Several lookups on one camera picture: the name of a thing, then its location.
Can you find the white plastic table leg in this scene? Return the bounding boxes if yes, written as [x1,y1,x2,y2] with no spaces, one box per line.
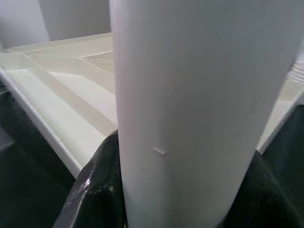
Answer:
[287,60,304,83]
[108,0,304,228]

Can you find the white plastic table top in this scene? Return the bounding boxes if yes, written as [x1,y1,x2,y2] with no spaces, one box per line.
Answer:
[0,32,304,180]

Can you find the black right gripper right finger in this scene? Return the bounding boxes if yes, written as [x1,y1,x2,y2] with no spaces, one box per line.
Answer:
[223,147,304,228]

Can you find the black table cloth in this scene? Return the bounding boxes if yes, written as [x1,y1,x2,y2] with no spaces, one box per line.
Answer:
[0,76,304,228]

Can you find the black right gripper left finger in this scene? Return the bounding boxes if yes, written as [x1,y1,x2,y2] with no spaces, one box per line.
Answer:
[53,129,129,228]

